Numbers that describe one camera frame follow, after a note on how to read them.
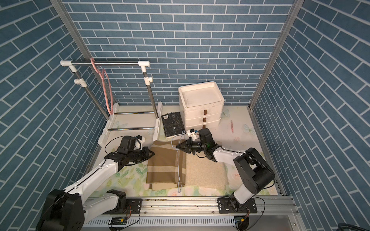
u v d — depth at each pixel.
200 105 0.89
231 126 1.09
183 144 0.80
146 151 0.74
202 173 0.84
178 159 0.83
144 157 0.74
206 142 0.70
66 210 0.39
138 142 0.71
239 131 1.07
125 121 1.12
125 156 0.64
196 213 0.73
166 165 0.82
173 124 1.05
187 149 0.75
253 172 0.46
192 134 0.83
